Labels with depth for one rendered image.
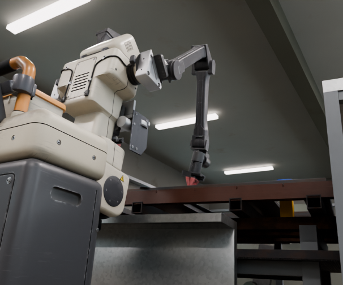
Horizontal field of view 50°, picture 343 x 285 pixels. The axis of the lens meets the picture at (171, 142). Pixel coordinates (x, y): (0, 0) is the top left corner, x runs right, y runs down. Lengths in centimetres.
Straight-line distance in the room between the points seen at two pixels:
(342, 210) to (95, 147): 68
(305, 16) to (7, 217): 396
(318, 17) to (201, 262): 346
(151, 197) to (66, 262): 81
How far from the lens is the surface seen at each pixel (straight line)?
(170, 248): 152
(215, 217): 130
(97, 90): 134
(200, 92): 180
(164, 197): 162
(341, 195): 111
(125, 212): 224
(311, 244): 148
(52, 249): 87
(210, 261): 146
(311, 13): 441
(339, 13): 449
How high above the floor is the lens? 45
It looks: 21 degrees up
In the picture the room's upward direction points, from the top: 3 degrees clockwise
